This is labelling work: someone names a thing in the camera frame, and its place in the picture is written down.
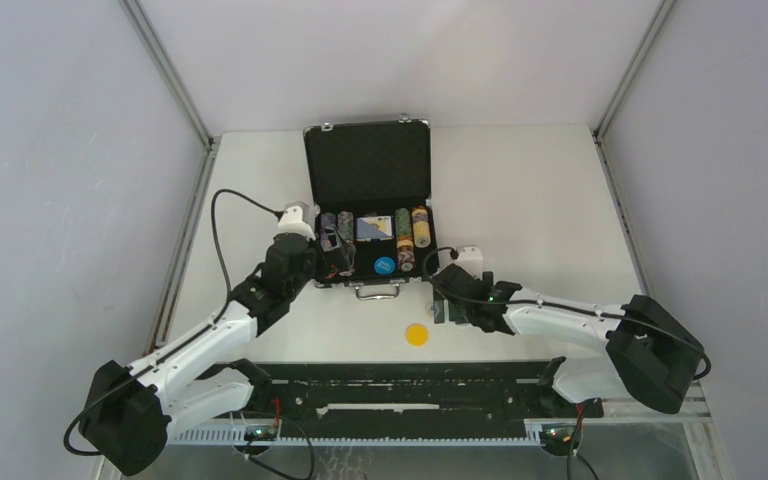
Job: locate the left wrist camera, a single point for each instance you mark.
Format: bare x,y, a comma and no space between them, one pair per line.
297,218

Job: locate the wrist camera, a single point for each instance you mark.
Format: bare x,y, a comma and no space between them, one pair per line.
470,258
297,218

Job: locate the aluminium frame post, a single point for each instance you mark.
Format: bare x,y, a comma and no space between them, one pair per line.
138,17
705,447

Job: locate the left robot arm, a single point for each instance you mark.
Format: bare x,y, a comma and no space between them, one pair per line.
133,411

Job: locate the right circuit board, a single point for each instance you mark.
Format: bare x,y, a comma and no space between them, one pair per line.
560,434

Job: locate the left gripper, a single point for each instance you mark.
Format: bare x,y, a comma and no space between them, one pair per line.
312,246

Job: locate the blue round button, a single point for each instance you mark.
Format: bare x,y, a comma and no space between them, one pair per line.
385,266

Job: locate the circuit board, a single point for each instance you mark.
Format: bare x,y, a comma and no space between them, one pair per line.
560,434
260,434

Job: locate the left aluminium frame post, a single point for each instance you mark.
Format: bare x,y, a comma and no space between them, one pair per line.
138,17

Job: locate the playing card deck box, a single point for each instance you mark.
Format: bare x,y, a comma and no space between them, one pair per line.
374,228

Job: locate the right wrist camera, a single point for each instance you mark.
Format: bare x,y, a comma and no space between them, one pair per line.
470,258

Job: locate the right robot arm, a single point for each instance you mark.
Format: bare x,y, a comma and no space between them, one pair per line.
646,353

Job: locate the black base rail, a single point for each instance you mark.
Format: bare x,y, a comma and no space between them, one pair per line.
424,399

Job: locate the left circuit board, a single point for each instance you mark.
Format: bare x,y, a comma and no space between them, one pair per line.
260,434

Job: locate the yellow round button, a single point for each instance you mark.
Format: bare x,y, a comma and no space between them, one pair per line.
416,335

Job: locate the grey cable duct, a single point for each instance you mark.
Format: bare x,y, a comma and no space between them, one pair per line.
216,434

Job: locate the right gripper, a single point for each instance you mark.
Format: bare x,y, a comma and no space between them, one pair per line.
439,307

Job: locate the shrink-wrapped blue chip stack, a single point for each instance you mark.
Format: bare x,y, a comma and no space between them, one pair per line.
328,223

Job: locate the right aluminium frame post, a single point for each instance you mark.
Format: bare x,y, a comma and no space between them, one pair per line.
705,447

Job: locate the yellow chip stack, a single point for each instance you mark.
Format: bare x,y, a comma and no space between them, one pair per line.
421,227

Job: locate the black aluminium poker case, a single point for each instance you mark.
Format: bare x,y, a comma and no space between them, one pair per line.
372,169

